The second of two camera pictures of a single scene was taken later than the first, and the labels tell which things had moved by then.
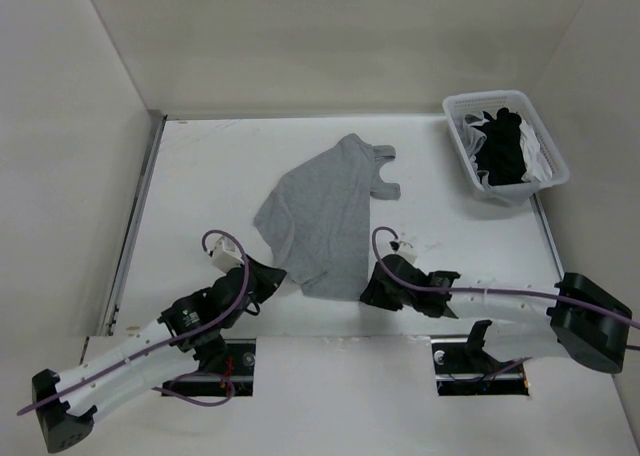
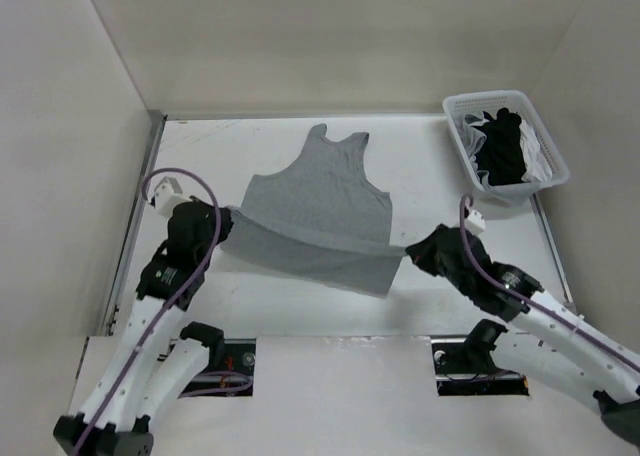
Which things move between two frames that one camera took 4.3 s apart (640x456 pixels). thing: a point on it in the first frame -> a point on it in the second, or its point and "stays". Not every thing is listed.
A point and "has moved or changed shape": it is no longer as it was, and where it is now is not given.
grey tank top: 317,218 has moved or changed shape
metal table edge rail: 157,127 stays
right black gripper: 374,295 -> 420,253
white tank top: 537,166 stays
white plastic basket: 522,193 stays
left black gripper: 268,278 -> 226,224
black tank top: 501,154 stays
